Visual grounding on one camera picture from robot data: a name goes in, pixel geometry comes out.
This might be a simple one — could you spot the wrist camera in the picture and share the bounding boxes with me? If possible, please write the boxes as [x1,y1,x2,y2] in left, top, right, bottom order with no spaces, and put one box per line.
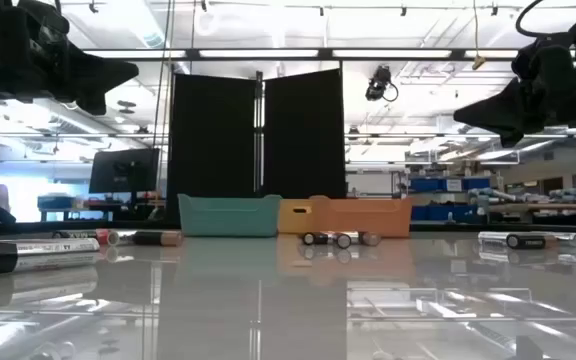
[15,0,72,35]
[512,32,576,79]

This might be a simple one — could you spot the black computer monitor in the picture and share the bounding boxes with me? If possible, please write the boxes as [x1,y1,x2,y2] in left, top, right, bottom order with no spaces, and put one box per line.
[88,147,161,195]

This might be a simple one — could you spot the blue box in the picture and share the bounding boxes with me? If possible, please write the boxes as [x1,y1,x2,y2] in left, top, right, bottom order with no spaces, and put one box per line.
[36,195,76,211]

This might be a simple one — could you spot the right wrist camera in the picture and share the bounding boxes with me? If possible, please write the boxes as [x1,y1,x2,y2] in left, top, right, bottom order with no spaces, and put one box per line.
[512,32,576,79]

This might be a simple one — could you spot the silver black Energizer battery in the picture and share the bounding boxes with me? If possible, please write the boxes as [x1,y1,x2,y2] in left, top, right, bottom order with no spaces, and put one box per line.
[0,237,101,275]

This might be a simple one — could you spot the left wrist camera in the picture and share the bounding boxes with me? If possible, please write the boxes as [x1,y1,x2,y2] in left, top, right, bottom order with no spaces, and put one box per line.
[15,0,72,35]

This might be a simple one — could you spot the black red battery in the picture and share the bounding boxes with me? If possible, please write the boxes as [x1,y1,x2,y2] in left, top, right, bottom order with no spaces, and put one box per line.
[51,228,114,246]

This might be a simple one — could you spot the thin black hanging cable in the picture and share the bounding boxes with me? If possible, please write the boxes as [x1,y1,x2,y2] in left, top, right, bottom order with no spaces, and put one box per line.
[151,0,175,151]

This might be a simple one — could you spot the yellow plastic bin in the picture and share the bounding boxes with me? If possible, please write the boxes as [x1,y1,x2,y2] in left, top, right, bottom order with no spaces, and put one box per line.
[277,198,319,235]

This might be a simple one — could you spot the black folding screen panel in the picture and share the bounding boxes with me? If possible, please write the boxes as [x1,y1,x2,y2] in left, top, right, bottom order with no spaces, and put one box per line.
[262,67,348,200]
[166,72,260,224]

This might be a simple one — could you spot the overhead light bar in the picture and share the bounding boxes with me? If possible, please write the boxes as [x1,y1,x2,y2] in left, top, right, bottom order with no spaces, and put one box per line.
[81,47,522,63]

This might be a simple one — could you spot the black ceiling camera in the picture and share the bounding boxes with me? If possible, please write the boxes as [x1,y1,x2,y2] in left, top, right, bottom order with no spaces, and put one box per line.
[364,64,400,104]

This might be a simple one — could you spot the orange plastic bin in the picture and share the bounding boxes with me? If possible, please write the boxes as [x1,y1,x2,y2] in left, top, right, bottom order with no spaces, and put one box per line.
[309,194,413,239]

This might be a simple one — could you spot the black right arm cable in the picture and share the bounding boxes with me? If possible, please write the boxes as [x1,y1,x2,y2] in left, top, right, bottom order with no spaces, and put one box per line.
[514,0,576,39]

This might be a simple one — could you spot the teal plastic bin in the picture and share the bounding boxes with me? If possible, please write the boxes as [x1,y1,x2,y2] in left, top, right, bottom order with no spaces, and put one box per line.
[177,193,283,238]

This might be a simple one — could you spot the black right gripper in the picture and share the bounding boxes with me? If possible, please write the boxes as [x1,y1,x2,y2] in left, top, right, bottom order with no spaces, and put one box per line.
[453,69,576,149]

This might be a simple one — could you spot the wooden workbench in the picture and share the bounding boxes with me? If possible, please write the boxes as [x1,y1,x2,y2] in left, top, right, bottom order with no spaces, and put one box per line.
[487,201,576,212]

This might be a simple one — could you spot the blue storage bin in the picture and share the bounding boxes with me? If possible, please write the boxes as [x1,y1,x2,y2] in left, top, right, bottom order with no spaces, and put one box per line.
[409,177,445,193]
[409,204,480,224]
[461,177,492,192]

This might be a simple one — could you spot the black table frame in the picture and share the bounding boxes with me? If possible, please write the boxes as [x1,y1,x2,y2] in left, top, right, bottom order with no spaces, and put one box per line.
[0,219,576,241]

